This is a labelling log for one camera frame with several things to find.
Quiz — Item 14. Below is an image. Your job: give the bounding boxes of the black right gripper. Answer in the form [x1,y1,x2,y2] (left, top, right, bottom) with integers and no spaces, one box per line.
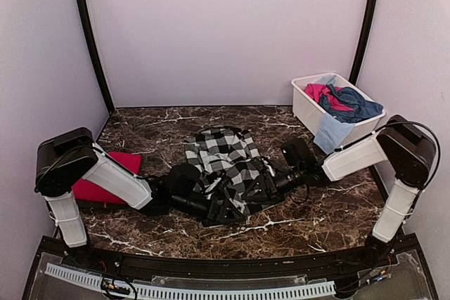
[242,164,305,204]

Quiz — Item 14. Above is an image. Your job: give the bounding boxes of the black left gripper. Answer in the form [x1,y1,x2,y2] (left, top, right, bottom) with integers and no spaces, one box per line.
[171,192,245,224]

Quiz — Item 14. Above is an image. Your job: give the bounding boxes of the black white plaid shirt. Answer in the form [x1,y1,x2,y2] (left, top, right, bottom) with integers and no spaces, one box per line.
[184,126,285,219]

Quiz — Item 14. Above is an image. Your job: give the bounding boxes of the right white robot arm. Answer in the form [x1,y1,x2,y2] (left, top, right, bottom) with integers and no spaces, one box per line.
[242,115,441,268]

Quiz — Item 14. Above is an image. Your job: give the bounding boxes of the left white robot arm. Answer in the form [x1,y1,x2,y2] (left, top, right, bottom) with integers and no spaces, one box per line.
[34,127,245,269]

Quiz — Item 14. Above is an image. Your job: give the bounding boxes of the white plastic laundry bin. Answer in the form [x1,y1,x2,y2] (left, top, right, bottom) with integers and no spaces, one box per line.
[291,73,386,145]

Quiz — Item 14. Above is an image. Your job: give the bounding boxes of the light blue cloth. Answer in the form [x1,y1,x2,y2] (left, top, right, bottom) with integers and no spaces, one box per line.
[313,113,354,155]

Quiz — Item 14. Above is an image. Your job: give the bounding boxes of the pink garment in bin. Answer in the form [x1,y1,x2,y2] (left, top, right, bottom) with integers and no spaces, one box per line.
[304,84,354,112]

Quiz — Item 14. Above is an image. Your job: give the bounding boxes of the blue garment in bin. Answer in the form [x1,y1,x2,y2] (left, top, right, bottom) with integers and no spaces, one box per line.
[319,84,383,124]

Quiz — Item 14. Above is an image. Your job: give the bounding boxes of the folded black garment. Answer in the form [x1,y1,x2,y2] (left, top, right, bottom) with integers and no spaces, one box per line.
[76,200,127,210]

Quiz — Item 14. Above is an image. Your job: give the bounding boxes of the folded red t-shirt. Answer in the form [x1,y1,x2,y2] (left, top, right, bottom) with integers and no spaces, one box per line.
[72,151,143,205]

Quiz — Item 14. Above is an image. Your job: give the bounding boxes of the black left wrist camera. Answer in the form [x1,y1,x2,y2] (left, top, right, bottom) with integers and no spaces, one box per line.
[165,163,200,197]

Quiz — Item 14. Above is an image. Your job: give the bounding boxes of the black front rail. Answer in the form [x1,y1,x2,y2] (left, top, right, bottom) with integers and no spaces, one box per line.
[55,245,387,280]

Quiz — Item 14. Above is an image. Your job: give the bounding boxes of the white slotted cable duct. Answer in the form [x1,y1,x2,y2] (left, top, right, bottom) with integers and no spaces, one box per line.
[45,263,335,299]

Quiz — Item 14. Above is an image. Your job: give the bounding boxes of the right black frame post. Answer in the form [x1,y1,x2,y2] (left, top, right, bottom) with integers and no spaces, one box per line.
[349,0,377,85]

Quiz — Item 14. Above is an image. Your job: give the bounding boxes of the black frame post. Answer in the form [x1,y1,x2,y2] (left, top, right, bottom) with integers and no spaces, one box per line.
[76,0,115,115]
[349,0,377,85]

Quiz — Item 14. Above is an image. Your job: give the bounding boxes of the left black frame post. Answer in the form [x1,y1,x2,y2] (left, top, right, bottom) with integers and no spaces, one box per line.
[76,0,115,115]

